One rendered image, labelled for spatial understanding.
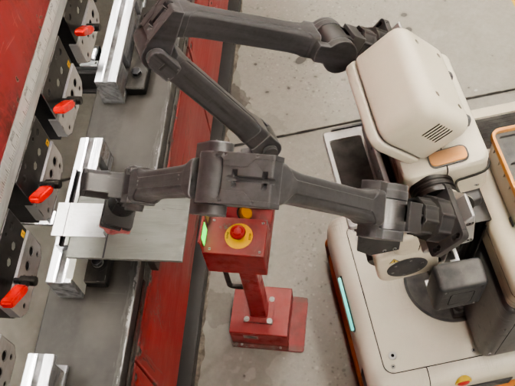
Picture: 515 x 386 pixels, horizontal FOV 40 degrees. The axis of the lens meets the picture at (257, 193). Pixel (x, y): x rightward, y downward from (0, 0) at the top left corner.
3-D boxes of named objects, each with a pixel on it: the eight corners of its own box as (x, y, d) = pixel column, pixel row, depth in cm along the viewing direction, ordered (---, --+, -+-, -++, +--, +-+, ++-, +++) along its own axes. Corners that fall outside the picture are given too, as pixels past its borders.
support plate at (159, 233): (182, 263, 154) (182, 260, 153) (67, 258, 157) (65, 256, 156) (192, 191, 163) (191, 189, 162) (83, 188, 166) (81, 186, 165)
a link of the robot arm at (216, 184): (257, 215, 94) (265, 142, 95) (185, 210, 102) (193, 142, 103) (411, 243, 128) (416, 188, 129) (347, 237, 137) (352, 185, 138)
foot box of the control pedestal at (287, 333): (303, 352, 242) (302, 341, 232) (232, 346, 246) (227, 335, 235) (308, 298, 252) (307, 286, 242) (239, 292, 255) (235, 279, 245)
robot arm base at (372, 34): (403, 59, 149) (388, 17, 155) (374, 49, 144) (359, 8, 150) (377, 84, 155) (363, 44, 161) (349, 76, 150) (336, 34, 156)
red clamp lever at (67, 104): (64, 106, 136) (82, 95, 145) (44, 106, 137) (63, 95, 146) (66, 115, 137) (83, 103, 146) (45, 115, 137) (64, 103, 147)
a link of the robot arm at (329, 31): (372, 41, 148) (361, 28, 151) (334, 29, 142) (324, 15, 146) (349, 77, 152) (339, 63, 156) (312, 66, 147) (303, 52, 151)
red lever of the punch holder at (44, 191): (41, 195, 127) (61, 178, 136) (19, 195, 127) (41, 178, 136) (42, 205, 127) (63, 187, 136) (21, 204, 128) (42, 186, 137)
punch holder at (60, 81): (70, 141, 150) (43, 93, 136) (32, 141, 151) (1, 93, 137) (84, 86, 157) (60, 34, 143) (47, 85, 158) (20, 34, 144)
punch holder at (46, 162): (49, 225, 140) (18, 183, 126) (8, 224, 141) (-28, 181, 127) (65, 161, 148) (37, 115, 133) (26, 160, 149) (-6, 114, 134)
